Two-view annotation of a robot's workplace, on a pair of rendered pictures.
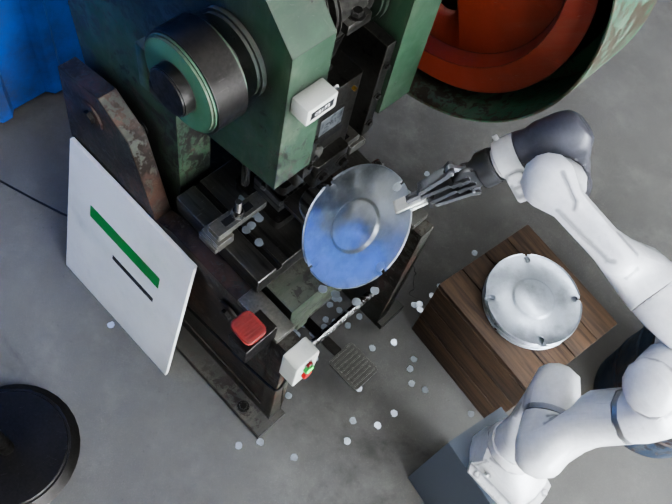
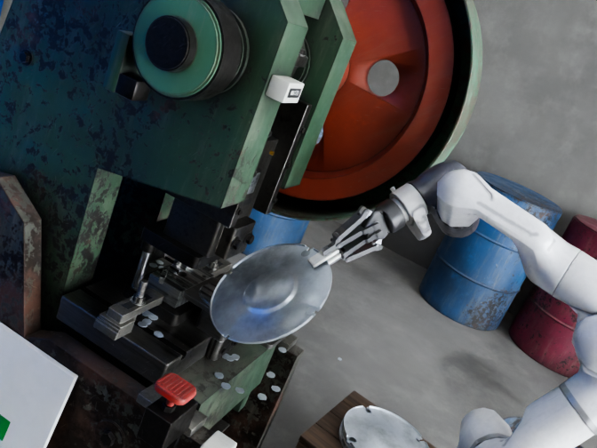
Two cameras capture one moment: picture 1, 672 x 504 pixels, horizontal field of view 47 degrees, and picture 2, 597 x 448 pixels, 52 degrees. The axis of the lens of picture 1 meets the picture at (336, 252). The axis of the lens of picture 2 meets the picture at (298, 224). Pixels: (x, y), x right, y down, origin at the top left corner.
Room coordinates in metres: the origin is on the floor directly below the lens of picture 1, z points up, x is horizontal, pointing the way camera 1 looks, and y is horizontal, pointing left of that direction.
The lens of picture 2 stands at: (-0.36, 0.25, 1.48)
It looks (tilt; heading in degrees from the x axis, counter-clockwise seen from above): 19 degrees down; 347
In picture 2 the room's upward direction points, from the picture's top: 22 degrees clockwise
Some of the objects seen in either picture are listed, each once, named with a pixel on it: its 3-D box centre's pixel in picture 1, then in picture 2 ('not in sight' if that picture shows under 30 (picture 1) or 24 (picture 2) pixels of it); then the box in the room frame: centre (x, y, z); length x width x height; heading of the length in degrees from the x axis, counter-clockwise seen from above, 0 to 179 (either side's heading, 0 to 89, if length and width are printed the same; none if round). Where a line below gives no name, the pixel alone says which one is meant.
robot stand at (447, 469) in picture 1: (469, 472); not in sight; (0.61, -0.54, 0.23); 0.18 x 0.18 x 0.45; 49
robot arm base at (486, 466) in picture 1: (516, 462); not in sight; (0.58, -0.58, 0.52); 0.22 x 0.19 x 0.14; 49
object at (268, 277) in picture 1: (285, 194); (169, 309); (1.01, 0.17, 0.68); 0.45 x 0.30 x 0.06; 150
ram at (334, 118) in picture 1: (313, 116); (229, 186); (0.99, 0.13, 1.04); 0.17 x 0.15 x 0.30; 60
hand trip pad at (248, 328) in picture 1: (247, 332); (171, 401); (0.61, 0.13, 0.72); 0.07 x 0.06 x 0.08; 60
